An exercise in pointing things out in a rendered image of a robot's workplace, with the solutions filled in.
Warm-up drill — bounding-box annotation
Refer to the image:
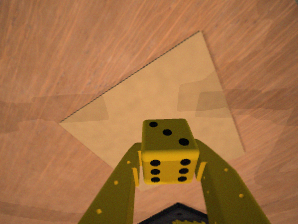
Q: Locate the yellow die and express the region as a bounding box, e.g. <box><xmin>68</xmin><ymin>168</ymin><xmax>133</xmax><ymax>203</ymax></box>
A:
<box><xmin>141</xmin><ymin>119</ymin><xmax>199</xmax><ymax>185</ymax></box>

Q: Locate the tan flat mat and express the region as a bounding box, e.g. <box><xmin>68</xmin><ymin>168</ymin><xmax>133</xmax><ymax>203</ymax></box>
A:
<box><xmin>59</xmin><ymin>31</ymin><xmax>245</xmax><ymax>169</ymax></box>

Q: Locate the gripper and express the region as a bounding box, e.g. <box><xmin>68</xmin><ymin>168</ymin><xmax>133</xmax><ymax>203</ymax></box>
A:
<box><xmin>78</xmin><ymin>139</ymin><xmax>271</xmax><ymax>224</ymax></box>

